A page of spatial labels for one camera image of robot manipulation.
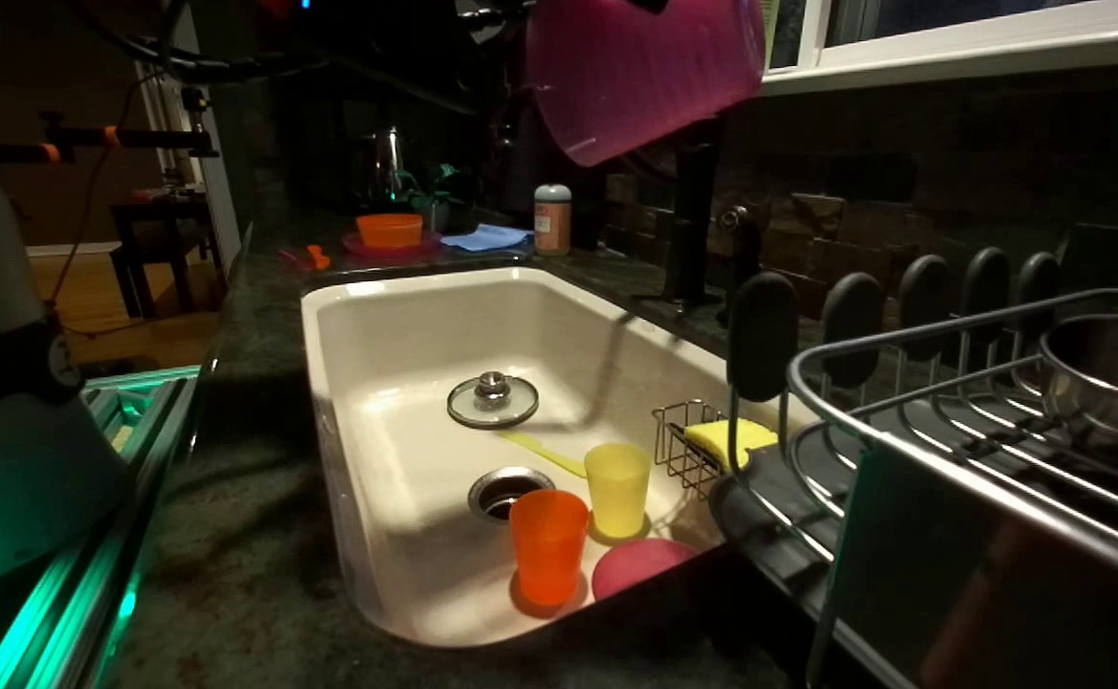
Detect yellow plastic cup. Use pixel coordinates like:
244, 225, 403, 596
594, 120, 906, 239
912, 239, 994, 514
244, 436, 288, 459
580, 439, 654, 546

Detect metal wire drying rack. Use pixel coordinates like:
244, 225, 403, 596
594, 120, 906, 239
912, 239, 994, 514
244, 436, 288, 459
706, 246, 1118, 689

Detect white sink basin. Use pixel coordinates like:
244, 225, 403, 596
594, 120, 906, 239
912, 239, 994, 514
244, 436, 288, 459
299, 265, 768, 652

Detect stainless steel bowl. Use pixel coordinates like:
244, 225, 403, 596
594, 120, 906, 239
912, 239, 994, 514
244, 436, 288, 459
1038, 310, 1118, 448

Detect red plate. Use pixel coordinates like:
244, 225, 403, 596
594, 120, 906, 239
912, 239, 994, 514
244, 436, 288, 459
335, 225, 444, 268

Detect metal cart frame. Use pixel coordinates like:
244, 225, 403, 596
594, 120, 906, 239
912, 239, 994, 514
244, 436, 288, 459
0, 358, 213, 689

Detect dark wooden stool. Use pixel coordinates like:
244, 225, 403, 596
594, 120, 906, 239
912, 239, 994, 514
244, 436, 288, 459
105, 186, 232, 321

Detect glass pot lid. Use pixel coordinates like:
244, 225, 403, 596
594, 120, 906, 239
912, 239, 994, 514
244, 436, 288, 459
444, 367, 542, 436

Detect dark bronze faucet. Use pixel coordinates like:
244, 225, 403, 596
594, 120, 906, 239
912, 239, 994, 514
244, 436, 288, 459
662, 120, 731, 313

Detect orange plastic cup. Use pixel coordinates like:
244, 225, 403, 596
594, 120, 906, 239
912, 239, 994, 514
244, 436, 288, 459
504, 486, 594, 620

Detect yellow sponge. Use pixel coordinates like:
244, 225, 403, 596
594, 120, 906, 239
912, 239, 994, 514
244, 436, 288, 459
681, 416, 779, 469

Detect yellow plastic spoon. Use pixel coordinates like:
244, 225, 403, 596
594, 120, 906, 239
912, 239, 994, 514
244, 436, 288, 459
498, 427, 598, 486

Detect blue dish cloth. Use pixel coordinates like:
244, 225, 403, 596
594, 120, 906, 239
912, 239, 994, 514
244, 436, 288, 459
437, 218, 534, 256

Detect metal sink drain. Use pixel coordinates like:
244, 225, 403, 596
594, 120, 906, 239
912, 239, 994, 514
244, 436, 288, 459
465, 464, 557, 523

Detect pink plastic cup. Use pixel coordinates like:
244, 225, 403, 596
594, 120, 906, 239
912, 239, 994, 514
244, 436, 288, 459
521, 0, 768, 172

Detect grey robot base column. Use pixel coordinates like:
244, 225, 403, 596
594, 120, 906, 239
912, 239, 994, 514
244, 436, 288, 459
0, 0, 146, 605

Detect black stand orange clamps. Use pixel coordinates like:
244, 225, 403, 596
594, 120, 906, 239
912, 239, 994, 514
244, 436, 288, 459
0, 107, 225, 172

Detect grey rack utensil holder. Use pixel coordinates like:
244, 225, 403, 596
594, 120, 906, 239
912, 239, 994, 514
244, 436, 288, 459
824, 436, 1118, 689

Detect white window frame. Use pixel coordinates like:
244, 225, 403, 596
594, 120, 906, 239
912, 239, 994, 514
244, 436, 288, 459
757, 0, 1118, 99

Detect wire sponge caddy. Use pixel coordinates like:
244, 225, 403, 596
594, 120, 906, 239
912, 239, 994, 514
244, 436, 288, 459
649, 394, 742, 498

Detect pink plate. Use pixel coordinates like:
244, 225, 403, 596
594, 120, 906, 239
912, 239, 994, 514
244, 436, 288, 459
590, 533, 705, 607

